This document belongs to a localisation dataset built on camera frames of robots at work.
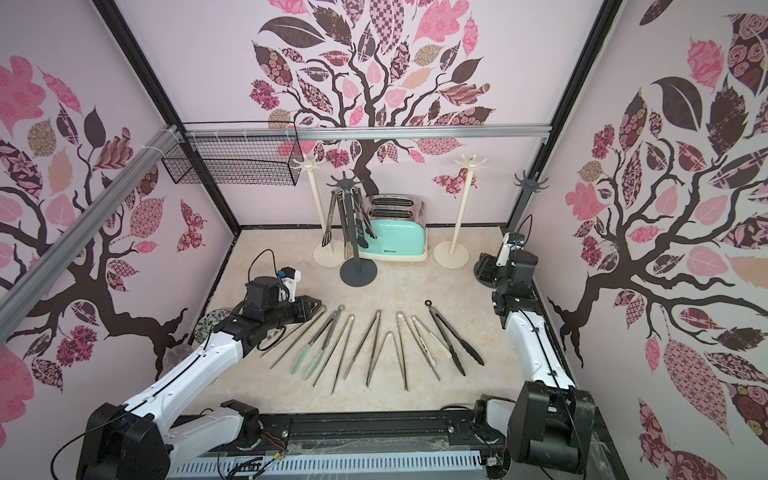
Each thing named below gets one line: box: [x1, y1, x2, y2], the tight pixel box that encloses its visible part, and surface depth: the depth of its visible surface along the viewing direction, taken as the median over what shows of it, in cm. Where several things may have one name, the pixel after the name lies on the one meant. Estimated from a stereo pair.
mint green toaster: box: [358, 194, 429, 262], surface depth 106 cm
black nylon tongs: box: [425, 299, 485, 377], surface depth 87 cm
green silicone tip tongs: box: [291, 304, 345, 381], surface depth 89 cm
